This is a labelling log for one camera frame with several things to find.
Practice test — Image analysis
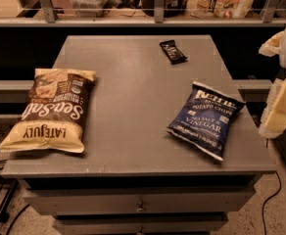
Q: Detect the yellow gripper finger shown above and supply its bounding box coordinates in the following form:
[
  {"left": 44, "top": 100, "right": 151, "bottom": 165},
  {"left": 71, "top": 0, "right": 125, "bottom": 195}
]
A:
[
  {"left": 259, "top": 31, "right": 284, "bottom": 57},
  {"left": 259, "top": 78, "right": 286, "bottom": 139}
]

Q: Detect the blue Kettle chip bag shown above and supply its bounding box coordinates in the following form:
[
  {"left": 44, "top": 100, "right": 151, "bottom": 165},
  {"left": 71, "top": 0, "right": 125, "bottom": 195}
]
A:
[{"left": 167, "top": 81, "right": 245, "bottom": 162}]

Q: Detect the white printed snack bag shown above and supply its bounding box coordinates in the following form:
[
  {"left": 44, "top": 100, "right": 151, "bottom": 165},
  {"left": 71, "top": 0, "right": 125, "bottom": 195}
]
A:
[{"left": 192, "top": 0, "right": 254, "bottom": 19}]

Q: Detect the brown Late July chip bag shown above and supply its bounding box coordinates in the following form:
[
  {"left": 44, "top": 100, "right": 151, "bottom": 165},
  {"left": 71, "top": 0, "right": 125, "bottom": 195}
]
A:
[{"left": 0, "top": 69, "right": 96, "bottom": 153}]

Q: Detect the black snack bar wrapper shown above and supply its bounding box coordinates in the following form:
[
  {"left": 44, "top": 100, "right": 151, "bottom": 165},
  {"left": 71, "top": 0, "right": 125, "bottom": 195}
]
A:
[{"left": 160, "top": 40, "right": 187, "bottom": 65}]

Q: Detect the upper grey drawer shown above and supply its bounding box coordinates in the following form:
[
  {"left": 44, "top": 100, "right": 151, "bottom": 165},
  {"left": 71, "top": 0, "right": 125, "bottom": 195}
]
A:
[{"left": 24, "top": 187, "right": 255, "bottom": 215}]

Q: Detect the grey drawer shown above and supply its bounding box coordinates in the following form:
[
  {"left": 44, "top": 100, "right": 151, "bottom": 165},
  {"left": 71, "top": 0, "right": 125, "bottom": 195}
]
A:
[
  {"left": 53, "top": 214, "right": 228, "bottom": 235},
  {"left": 24, "top": 187, "right": 255, "bottom": 215}
]

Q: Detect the lower grey drawer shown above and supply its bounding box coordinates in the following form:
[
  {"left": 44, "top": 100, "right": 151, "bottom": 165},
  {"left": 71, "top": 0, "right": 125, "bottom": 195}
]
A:
[{"left": 53, "top": 214, "right": 228, "bottom": 235}]

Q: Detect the clear plastic container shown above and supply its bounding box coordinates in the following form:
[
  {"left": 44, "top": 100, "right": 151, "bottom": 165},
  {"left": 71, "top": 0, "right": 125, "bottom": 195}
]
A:
[{"left": 70, "top": 0, "right": 108, "bottom": 18}]

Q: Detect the black stand leg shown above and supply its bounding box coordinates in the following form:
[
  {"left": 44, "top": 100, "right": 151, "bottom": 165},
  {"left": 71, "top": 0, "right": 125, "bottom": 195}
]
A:
[{"left": 0, "top": 179, "right": 18, "bottom": 224}]

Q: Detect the grey metal shelf rail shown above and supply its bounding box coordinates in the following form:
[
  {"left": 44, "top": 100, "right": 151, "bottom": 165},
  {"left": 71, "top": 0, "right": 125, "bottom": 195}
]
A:
[{"left": 0, "top": 0, "right": 286, "bottom": 27}]

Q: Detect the black cable right floor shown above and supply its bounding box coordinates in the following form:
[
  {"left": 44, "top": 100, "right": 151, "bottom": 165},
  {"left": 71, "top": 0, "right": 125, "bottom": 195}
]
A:
[{"left": 261, "top": 171, "right": 282, "bottom": 235}]

